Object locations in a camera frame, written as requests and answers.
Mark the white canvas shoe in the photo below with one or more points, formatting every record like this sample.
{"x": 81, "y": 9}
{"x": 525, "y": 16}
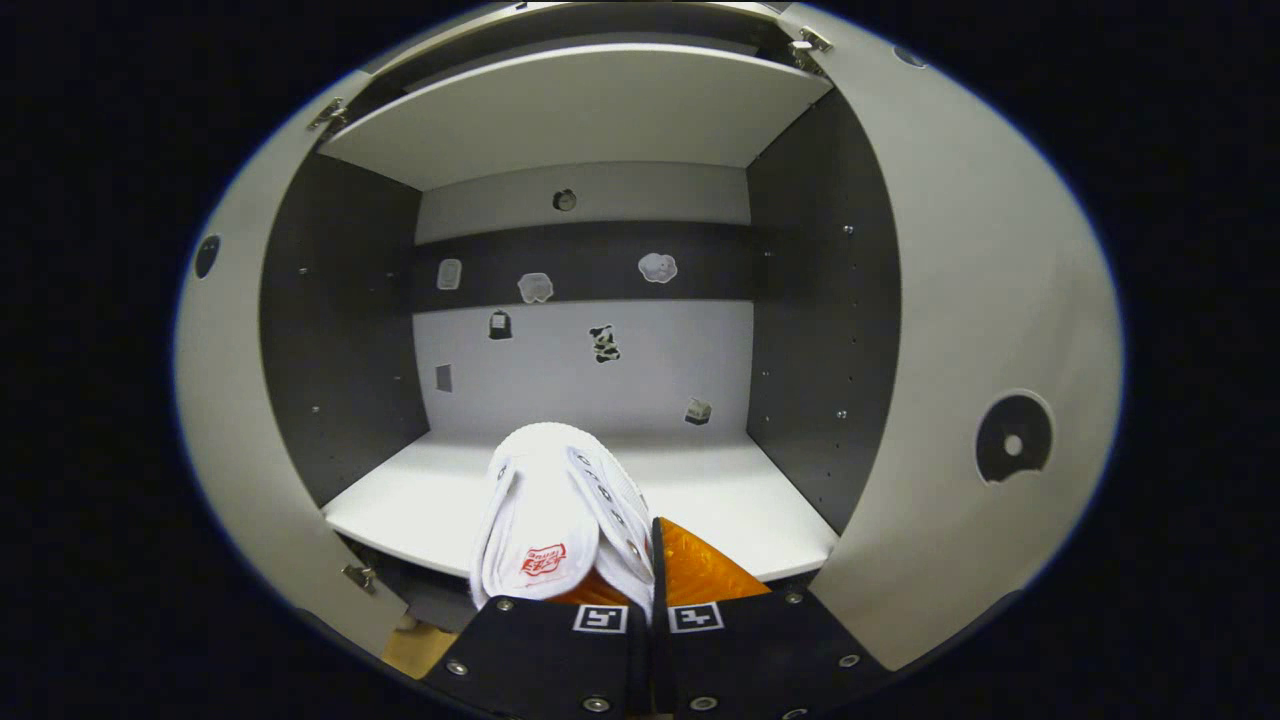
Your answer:
{"x": 545, "y": 500}

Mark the white cabinet shelf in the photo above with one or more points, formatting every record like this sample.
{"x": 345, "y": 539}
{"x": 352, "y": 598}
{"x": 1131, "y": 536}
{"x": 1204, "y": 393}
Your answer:
{"x": 420, "y": 490}
{"x": 600, "y": 110}

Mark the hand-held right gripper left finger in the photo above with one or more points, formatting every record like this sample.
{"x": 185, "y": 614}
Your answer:
{"x": 540, "y": 660}

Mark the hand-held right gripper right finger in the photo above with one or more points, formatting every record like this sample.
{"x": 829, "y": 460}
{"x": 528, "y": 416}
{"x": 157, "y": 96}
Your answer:
{"x": 760, "y": 650}

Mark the white shoe cabinet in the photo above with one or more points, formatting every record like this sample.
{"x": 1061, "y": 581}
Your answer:
{"x": 600, "y": 380}

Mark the white cabinet door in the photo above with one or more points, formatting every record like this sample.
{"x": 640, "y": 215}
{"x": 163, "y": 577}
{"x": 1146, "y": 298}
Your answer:
{"x": 240, "y": 400}
{"x": 980, "y": 300}

